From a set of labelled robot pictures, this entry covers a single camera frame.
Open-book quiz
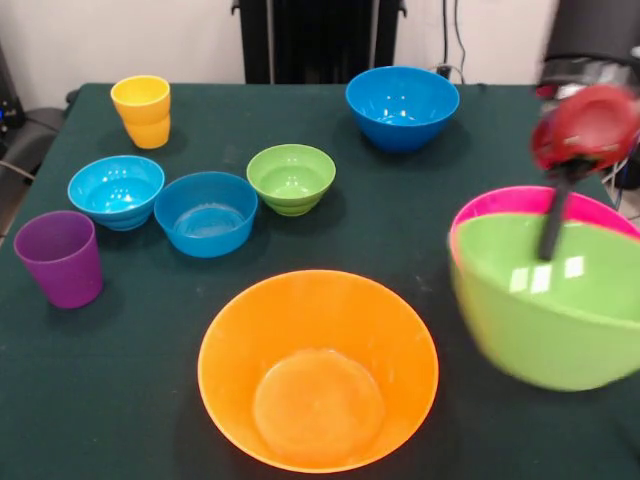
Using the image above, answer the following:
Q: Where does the black hanging cable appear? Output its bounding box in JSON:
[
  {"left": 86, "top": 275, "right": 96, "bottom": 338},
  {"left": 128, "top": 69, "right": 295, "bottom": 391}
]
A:
[{"left": 441, "top": 0, "right": 468, "bottom": 84}]

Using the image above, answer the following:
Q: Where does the black computer tower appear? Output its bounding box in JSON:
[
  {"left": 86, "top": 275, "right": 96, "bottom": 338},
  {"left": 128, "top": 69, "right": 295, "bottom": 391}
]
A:
[{"left": 0, "top": 42, "right": 26, "bottom": 132}]

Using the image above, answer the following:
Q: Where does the yellow cup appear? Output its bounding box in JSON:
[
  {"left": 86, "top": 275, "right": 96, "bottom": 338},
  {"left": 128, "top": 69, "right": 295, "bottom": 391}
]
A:
[{"left": 109, "top": 74, "right": 172, "bottom": 150}]

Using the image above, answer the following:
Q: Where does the medium blue bowl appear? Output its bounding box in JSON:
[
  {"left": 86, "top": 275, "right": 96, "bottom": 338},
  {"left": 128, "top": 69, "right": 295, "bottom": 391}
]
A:
[{"left": 344, "top": 65, "right": 461, "bottom": 154}]

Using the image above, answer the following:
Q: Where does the dark green tablecloth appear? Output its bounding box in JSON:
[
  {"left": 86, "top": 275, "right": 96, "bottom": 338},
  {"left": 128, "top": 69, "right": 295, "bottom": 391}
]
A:
[{"left": 0, "top": 82, "right": 640, "bottom": 480}]

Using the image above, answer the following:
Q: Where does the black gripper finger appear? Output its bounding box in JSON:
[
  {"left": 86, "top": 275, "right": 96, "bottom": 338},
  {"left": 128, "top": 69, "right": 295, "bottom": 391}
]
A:
[{"left": 538, "top": 172, "right": 576, "bottom": 262}]

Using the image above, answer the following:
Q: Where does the large orange bowl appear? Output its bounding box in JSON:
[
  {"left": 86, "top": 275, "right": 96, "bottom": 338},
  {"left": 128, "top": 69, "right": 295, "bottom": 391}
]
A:
[{"left": 197, "top": 269, "right": 440, "bottom": 475}]

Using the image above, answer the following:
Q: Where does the dark blue bowl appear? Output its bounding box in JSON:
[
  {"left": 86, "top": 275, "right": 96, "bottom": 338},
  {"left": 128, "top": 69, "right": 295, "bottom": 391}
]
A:
[{"left": 153, "top": 171, "right": 259, "bottom": 259}]

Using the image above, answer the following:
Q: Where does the purple cup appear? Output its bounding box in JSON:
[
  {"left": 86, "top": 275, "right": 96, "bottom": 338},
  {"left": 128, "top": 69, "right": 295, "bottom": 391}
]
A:
[{"left": 13, "top": 210, "right": 104, "bottom": 310}]

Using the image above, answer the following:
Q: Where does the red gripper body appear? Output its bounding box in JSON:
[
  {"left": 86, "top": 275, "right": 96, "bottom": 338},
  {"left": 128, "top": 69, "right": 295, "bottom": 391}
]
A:
[{"left": 531, "top": 83, "right": 640, "bottom": 176}]

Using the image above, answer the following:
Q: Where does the small light blue bowl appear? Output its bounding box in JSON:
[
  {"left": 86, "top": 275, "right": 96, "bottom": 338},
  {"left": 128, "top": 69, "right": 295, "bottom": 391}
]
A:
[{"left": 67, "top": 155, "right": 166, "bottom": 232}]

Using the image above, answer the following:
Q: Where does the small green bowl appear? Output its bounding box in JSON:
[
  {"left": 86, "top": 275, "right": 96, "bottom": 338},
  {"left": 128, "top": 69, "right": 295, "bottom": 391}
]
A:
[{"left": 245, "top": 143, "right": 337, "bottom": 217}]

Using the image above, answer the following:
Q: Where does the large pink bowl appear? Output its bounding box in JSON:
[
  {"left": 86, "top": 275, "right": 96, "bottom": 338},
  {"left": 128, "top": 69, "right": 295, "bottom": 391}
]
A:
[{"left": 449, "top": 185, "right": 640, "bottom": 256}]

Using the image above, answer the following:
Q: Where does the large green bowl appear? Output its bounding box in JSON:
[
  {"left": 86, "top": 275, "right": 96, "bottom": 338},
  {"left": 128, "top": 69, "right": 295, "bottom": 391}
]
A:
[{"left": 448, "top": 213, "right": 640, "bottom": 392}]

